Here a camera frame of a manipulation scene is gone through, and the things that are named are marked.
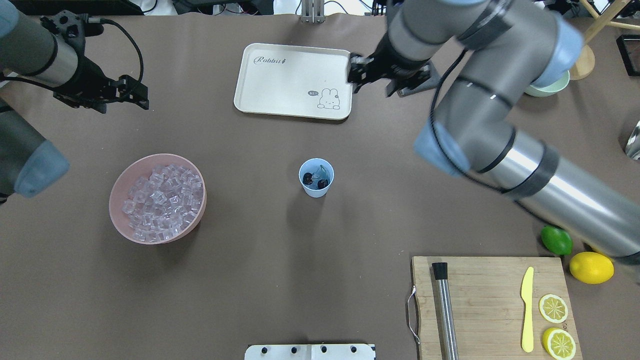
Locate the black framed device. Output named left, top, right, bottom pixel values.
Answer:
left=615, top=34, right=640, bottom=76

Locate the light blue plastic cup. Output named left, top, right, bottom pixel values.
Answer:
left=298, top=158, right=335, bottom=198

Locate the steel ice scoop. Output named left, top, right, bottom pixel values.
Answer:
left=624, top=121, right=640, bottom=161

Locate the dark cherries pair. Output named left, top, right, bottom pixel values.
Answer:
left=302, top=165, right=330, bottom=191

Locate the cream rabbit tray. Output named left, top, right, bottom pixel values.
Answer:
left=233, top=43, right=354, bottom=122

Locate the bamboo cutting board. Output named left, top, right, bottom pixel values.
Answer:
left=411, top=256, right=579, bottom=360

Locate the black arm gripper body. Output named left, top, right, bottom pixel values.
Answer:
left=347, top=34, right=429, bottom=90

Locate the mint green bowl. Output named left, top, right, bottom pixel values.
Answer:
left=525, top=70, right=570, bottom=98

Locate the steel muddler black tip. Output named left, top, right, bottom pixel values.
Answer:
left=431, top=262, right=460, bottom=360

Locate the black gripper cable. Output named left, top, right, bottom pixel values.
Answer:
left=100, top=19, right=146, bottom=91

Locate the grey folded cloth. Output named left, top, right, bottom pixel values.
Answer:
left=397, top=60, right=442, bottom=97

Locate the pink bowl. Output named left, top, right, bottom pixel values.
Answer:
left=109, top=153, right=208, bottom=245

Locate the yellow plastic knife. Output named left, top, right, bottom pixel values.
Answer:
left=519, top=266, right=535, bottom=353

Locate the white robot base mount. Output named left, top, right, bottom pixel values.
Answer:
left=244, top=343, right=377, bottom=360

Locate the green lime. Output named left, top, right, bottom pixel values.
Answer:
left=540, top=225, right=574, bottom=256

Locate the pile of clear ice cubes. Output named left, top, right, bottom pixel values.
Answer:
left=121, top=163, right=204, bottom=243

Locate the yellow lemon lower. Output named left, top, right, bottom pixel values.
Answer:
left=569, top=251, right=615, bottom=285

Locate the upper lemon half slice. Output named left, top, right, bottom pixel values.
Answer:
left=541, top=327, right=578, bottom=360

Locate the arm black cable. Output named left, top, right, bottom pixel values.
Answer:
left=430, top=47, right=506, bottom=193

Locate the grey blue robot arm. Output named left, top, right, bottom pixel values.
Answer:
left=1, top=0, right=150, bottom=204
left=347, top=0, right=639, bottom=271

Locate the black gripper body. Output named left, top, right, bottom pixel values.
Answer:
left=39, top=10, right=149, bottom=114

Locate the wooden cup stand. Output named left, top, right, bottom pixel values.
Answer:
left=569, top=0, right=640, bottom=81

